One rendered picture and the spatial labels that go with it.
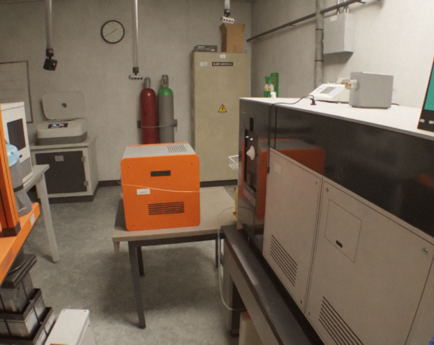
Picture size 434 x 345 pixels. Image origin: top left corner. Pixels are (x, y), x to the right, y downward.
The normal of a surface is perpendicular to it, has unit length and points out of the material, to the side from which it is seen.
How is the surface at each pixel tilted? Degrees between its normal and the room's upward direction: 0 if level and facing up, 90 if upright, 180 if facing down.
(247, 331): 90
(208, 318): 0
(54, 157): 90
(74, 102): 105
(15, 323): 90
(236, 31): 90
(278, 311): 0
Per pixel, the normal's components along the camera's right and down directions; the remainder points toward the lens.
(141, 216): 0.22, 0.27
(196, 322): 0.00, -0.96
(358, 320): -0.98, 0.06
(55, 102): 0.21, 0.51
